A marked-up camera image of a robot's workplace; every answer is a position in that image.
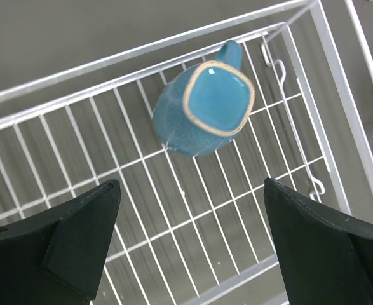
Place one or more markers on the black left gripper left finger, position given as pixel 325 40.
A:
pixel 57 256

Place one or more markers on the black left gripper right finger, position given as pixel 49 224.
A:
pixel 325 256

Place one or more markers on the blue ceramic mug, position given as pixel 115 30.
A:
pixel 204 107

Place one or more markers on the white wire dish rack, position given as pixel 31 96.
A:
pixel 78 84

